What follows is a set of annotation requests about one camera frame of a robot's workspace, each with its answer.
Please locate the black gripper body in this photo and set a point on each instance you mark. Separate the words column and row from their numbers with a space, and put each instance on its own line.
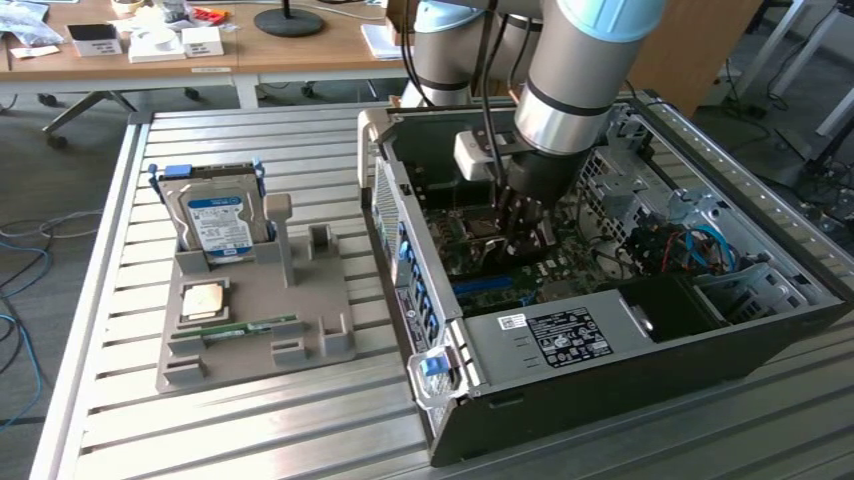
column 544, row 175

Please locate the green expansion card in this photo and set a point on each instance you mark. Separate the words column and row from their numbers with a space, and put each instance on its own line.
column 495, row 265

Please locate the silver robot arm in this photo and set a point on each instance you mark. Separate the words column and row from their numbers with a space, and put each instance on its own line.
column 575, row 75

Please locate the CPU socket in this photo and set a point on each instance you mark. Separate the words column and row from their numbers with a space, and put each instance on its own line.
column 481, row 225

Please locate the green motherboard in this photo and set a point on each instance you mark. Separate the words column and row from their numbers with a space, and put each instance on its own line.
column 575, row 265

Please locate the grey chipset heatsink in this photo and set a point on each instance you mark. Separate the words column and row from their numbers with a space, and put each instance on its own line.
column 564, row 291

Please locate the grey power supply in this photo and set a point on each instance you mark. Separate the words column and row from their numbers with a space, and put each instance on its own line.
column 495, row 350

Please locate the white paper stack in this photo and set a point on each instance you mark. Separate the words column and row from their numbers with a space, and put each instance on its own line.
column 382, row 45

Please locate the open black PC case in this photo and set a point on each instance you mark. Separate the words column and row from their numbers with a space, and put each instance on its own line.
column 601, row 400

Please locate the grey parts rack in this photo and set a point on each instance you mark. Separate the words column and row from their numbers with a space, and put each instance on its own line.
column 268, row 310

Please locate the wooden desk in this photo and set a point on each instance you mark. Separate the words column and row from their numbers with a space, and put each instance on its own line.
column 321, row 55
column 54, row 67

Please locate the green RAM stick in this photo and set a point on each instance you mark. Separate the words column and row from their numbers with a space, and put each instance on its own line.
column 248, row 327

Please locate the hard disk with blue carrier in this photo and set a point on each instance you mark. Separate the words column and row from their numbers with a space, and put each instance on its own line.
column 214, row 220

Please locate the black lamp base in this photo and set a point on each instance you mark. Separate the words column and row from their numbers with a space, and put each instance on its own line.
column 290, row 24

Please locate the silver CPU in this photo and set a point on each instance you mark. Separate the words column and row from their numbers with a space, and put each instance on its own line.
column 204, row 301

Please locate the white labelled box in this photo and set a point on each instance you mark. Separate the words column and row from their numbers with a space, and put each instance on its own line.
column 202, row 42

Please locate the red plastic object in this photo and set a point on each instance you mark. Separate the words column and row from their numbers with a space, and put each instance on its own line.
column 210, row 16

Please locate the tape roll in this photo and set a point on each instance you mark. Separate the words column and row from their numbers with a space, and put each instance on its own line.
column 128, row 6

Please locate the white box with black inside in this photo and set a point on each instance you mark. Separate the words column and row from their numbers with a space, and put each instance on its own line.
column 96, row 42

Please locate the white paper card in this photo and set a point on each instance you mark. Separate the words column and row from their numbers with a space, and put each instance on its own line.
column 34, row 52

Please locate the clear plastic bag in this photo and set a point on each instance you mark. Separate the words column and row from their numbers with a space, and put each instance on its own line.
column 28, row 22

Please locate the white table frame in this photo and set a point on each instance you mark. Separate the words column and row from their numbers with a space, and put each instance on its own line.
column 768, row 45

